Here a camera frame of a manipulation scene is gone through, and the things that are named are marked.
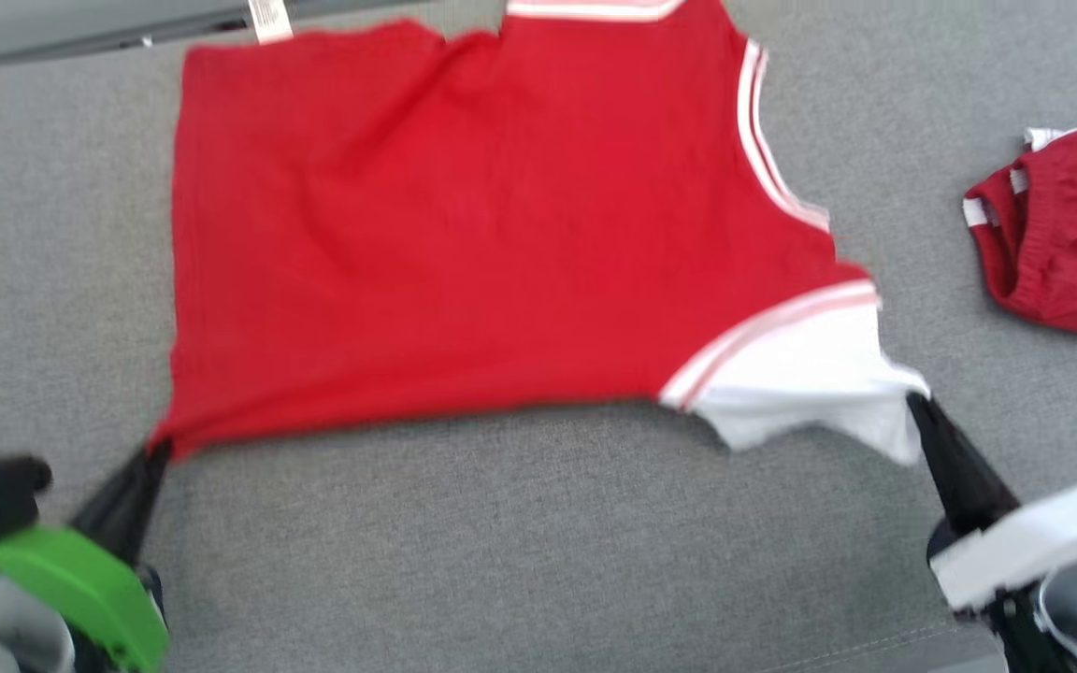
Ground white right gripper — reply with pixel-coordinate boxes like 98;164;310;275
906;393;1077;614

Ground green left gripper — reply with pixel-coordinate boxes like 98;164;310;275
0;439;173;673

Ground red shorts white stripe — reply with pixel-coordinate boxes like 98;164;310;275
962;126;1077;354

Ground red jersey white sleeves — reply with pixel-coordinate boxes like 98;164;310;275
148;0;932;468

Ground grey fabric sofa cushion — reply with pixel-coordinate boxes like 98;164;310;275
0;0;1077;673

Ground grey partition base rail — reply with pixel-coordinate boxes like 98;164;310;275
0;0;427;76

